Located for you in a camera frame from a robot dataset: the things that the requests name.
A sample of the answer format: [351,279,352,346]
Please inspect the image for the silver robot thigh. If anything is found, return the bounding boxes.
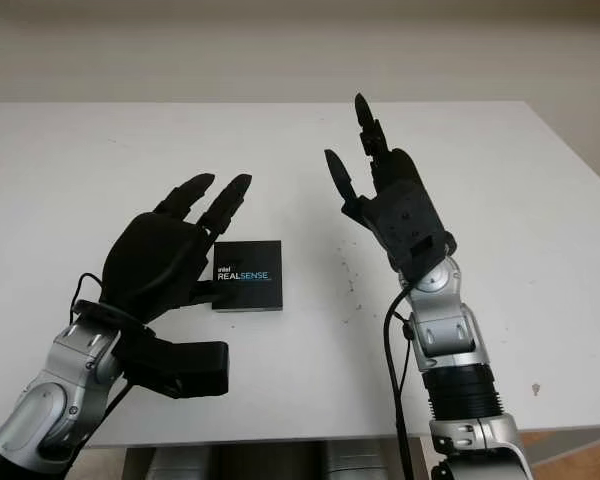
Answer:
[147,441,216,480]
[325,439,407,480]

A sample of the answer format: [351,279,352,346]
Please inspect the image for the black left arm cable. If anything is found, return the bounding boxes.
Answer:
[67,272,132,480]

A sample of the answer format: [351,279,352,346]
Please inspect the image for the silver robot left thigh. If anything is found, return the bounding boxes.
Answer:
[147,441,216,480]

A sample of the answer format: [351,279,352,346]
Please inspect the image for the silver robot right thigh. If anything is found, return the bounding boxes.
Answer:
[325,439,407,480]

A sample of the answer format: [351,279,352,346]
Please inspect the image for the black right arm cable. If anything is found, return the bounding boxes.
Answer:
[383,287,416,480]

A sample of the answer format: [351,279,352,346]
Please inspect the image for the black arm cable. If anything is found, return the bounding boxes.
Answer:
[383,287,416,480]
[67,272,132,480]

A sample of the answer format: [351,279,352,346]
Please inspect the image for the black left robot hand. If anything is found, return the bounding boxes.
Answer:
[99,172,254,328]

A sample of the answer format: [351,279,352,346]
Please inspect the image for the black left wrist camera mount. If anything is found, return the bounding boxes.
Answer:
[111,324,231,401]

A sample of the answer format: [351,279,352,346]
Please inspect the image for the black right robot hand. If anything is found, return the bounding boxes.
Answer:
[323,91,423,232]

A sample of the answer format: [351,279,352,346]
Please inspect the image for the black RealSense box lid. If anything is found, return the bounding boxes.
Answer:
[210,239,285,314]

